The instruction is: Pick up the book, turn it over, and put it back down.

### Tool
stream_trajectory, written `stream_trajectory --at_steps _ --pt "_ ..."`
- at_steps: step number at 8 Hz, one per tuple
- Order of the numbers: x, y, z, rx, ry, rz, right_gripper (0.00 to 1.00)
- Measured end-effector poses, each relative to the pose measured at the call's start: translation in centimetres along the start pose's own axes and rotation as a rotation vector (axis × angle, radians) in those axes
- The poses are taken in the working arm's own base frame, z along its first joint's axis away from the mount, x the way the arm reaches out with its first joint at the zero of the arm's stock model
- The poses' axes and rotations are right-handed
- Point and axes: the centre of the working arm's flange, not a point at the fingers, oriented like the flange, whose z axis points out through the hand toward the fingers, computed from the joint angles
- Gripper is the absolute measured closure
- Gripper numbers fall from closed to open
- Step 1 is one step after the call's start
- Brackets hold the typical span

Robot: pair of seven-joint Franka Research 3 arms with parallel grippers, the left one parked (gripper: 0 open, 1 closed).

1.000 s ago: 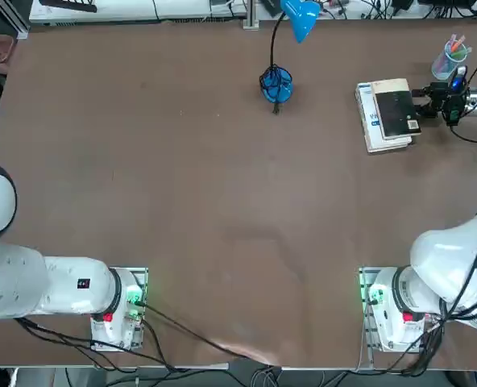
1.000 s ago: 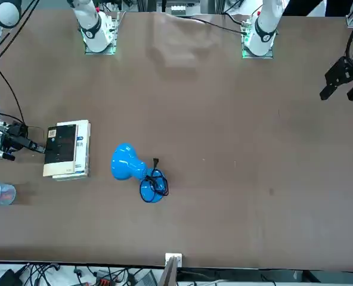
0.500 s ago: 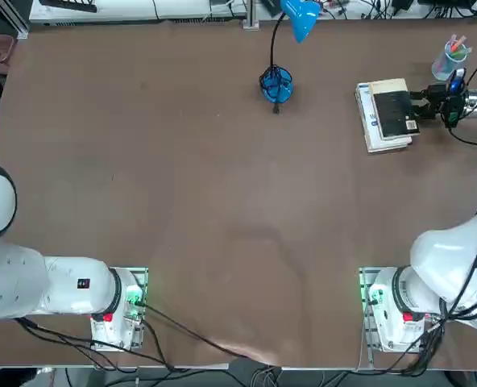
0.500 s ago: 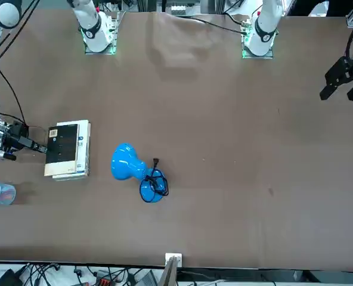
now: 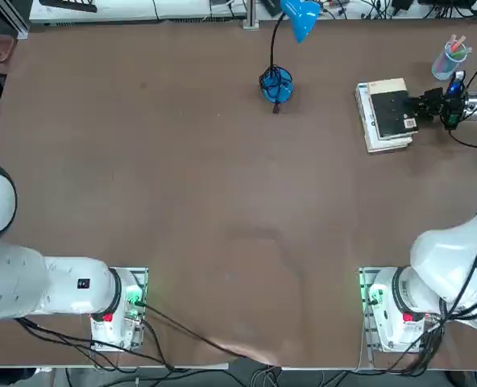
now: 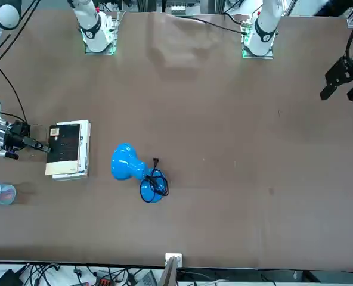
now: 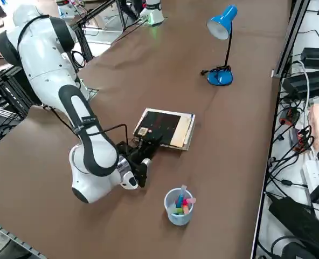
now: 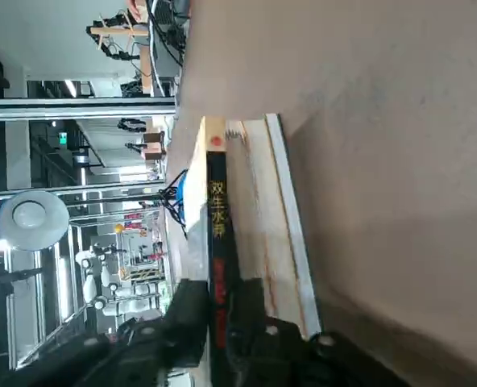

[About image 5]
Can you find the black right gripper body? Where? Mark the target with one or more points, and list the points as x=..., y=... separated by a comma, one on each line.
x=453, y=111

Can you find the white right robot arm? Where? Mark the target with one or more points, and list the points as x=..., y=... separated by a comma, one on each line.
x=444, y=258

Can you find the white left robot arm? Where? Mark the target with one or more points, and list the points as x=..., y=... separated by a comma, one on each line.
x=21, y=282

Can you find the white and blue book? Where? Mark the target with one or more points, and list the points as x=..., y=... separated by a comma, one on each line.
x=363, y=117

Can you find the clear plastic pen cup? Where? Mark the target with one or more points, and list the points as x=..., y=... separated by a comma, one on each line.
x=444, y=66

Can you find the green marker pen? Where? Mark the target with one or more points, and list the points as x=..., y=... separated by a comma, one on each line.
x=463, y=52

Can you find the pink marker pen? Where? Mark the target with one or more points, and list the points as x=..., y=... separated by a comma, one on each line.
x=453, y=41

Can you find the orange marker pen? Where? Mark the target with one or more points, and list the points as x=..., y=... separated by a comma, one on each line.
x=461, y=40

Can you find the blue desk lamp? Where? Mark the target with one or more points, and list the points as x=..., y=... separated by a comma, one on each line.
x=301, y=20

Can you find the white shelf board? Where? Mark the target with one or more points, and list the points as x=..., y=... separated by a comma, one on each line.
x=142, y=10

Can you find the black ribbed bar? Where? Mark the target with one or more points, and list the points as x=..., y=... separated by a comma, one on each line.
x=69, y=5

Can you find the aluminium camera post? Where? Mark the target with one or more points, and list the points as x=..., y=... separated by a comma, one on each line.
x=251, y=14

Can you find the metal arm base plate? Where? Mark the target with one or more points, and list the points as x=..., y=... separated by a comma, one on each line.
x=142, y=274
x=365, y=334

